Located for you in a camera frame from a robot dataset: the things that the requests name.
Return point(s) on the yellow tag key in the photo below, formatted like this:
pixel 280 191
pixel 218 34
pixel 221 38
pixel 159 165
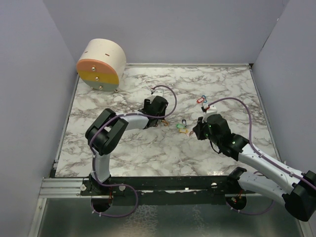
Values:
pixel 183 130

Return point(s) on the round beige drawer box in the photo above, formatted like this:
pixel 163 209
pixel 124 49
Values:
pixel 102 64

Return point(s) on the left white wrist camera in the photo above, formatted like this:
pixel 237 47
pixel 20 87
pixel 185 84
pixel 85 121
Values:
pixel 157 92

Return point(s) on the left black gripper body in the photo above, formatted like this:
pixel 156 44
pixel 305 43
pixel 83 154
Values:
pixel 146 103

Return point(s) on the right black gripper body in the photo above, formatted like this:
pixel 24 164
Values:
pixel 203 132

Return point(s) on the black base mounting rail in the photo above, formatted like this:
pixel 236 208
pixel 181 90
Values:
pixel 162 190

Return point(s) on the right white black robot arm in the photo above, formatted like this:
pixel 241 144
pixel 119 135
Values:
pixel 292 188

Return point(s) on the green tag key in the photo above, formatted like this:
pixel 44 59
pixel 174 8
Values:
pixel 180 126

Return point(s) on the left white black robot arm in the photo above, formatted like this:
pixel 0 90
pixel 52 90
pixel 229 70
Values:
pixel 105 133

